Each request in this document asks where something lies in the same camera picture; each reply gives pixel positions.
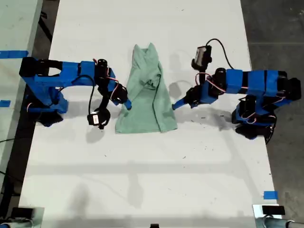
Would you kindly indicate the black metal frame strut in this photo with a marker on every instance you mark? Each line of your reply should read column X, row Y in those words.
column 46, row 29

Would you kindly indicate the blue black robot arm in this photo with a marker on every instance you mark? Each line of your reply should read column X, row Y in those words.
column 256, row 80
column 66, row 76

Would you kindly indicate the short blue tape strip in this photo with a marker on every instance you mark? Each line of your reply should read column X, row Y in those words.
column 5, row 103

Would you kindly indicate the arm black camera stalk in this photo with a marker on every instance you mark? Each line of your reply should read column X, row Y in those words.
column 202, row 76
column 104, row 103

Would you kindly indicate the pale green T-shirt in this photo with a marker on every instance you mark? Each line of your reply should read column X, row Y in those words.
column 142, row 111

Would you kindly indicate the pale side table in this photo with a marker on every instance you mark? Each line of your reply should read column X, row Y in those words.
column 16, row 28

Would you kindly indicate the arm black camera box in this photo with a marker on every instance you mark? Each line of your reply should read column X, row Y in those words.
column 95, row 118
column 202, row 57

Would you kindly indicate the square blue tape piece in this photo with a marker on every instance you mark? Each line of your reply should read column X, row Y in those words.
column 270, row 195

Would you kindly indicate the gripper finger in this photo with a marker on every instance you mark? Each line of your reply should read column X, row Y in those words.
column 128, row 104
column 180, row 101
column 181, row 106
column 116, row 103

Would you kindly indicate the long blue tape strip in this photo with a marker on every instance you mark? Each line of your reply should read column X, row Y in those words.
column 12, row 54

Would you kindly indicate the shiny metal bracket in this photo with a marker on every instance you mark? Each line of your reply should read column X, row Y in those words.
column 257, row 218
column 39, row 219

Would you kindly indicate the small black box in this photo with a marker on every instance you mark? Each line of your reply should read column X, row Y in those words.
column 22, row 212
column 154, row 225
column 273, row 210

